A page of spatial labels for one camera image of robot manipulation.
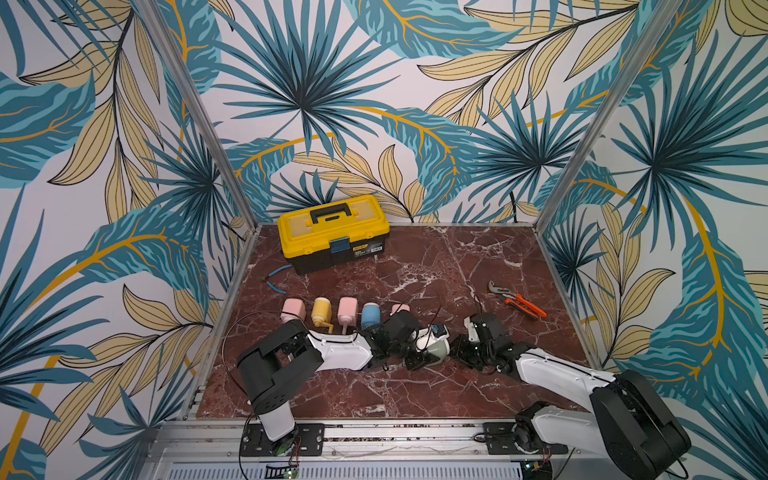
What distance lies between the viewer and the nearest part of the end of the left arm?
750mm

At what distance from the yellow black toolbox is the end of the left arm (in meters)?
0.39

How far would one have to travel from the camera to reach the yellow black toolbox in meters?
0.95
